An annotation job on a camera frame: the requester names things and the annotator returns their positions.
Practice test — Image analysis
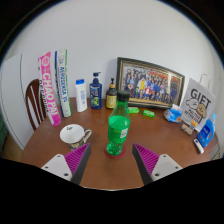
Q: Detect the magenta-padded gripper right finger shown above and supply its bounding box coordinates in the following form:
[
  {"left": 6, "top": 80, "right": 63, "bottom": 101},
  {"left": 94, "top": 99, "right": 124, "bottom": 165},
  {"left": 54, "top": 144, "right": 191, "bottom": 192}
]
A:
[{"left": 132, "top": 143, "right": 184, "bottom": 186}]

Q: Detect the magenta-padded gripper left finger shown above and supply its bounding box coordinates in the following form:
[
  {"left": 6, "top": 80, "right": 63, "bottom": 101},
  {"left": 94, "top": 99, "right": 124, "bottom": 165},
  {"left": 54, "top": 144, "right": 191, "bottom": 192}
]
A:
[{"left": 40, "top": 143, "right": 92, "bottom": 186}]

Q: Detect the green plastic drink bottle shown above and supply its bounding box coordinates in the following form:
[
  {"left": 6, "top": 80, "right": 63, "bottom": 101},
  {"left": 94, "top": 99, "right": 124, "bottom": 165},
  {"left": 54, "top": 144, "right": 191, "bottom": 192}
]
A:
[{"left": 105, "top": 90, "right": 131, "bottom": 157}]

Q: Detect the white patterned mug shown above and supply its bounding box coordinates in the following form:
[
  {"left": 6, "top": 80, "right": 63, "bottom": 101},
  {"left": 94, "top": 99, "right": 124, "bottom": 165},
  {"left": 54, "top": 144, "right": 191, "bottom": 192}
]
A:
[{"left": 59, "top": 123, "right": 93, "bottom": 151}]

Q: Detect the small orange and white box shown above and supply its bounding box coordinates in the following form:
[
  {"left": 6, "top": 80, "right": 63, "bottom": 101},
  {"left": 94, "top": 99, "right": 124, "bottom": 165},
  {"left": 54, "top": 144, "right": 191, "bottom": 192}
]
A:
[{"left": 180, "top": 120, "right": 198, "bottom": 136}]

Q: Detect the blue tissue pack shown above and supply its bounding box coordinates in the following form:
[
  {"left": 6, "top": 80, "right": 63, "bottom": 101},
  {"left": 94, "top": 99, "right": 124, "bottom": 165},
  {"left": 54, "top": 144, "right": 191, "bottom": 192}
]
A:
[{"left": 163, "top": 103, "right": 183, "bottom": 124}]

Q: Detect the white remote control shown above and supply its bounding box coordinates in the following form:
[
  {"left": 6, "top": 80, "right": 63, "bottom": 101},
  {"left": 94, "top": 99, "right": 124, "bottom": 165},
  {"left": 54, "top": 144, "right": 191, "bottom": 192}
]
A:
[{"left": 193, "top": 138, "right": 205, "bottom": 155}]

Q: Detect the white bottle with blue cap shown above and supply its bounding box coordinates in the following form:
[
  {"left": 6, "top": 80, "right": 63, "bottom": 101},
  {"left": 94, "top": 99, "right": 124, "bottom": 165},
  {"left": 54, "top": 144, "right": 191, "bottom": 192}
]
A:
[{"left": 74, "top": 78, "right": 88, "bottom": 113}]

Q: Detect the blue detergent bottle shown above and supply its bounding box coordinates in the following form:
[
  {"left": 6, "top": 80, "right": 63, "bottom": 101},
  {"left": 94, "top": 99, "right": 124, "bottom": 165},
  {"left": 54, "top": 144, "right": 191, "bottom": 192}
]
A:
[{"left": 197, "top": 112, "right": 218, "bottom": 148}]

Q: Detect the dark blue pump bottle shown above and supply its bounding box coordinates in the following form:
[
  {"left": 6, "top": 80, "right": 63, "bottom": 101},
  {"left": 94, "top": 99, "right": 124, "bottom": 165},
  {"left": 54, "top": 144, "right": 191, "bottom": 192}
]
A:
[{"left": 89, "top": 71, "right": 103, "bottom": 110}]

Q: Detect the brown wooden chair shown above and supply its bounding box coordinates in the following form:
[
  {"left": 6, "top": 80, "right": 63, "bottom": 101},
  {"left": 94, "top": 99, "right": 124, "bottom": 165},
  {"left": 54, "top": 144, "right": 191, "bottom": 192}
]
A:
[{"left": 25, "top": 78, "right": 48, "bottom": 132}]

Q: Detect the amber pump bottle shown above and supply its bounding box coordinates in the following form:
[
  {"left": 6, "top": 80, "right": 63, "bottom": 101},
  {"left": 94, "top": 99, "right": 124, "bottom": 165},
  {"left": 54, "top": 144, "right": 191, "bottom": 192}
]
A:
[{"left": 105, "top": 77, "right": 118, "bottom": 110}]

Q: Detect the pink shuttlecock tube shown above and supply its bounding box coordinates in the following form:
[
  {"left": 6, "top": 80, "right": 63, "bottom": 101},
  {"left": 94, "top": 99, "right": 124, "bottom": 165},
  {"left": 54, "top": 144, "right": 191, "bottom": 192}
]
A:
[{"left": 37, "top": 51, "right": 63, "bottom": 127}]

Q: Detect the framed group photo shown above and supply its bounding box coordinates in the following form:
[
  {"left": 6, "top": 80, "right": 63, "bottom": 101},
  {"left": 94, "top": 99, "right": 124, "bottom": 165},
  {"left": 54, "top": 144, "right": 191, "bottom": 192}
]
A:
[{"left": 116, "top": 56, "right": 186, "bottom": 110}]

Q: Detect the white paper gift bag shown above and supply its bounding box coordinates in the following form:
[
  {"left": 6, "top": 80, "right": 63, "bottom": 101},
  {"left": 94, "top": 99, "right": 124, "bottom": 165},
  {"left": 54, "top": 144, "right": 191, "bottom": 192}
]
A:
[{"left": 180, "top": 73, "right": 213, "bottom": 133}]

